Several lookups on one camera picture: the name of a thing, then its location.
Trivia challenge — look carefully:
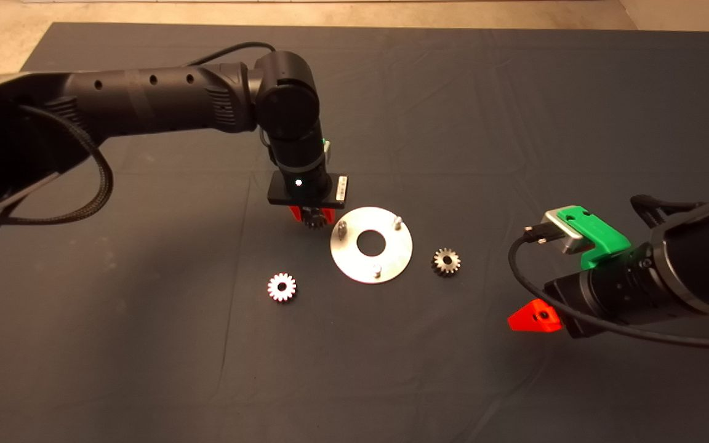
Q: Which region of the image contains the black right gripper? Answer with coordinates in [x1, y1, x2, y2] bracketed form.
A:
[508, 246, 658, 339]

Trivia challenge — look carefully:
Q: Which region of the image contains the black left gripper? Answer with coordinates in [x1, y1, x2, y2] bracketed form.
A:
[267, 161, 350, 223]

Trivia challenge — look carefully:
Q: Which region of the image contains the round metal carrier plate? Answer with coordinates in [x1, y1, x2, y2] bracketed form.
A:
[330, 207, 414, 284]

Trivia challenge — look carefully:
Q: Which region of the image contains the dark table cloth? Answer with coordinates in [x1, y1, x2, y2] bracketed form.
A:
[0, 22, 709, 443]

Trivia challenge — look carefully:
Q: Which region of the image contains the thin black right camera cable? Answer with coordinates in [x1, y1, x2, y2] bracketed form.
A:
[508, 224, 709, 351]

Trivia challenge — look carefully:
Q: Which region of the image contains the silver right camera box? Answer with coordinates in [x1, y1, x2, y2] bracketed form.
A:
[542, 206, 590, 254]

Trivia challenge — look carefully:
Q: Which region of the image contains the green right camera mount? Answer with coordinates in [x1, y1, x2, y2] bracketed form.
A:
[559, 206, 632, 270]

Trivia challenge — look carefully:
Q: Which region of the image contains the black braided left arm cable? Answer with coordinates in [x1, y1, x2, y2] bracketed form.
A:
[0, 105, 114, 226]

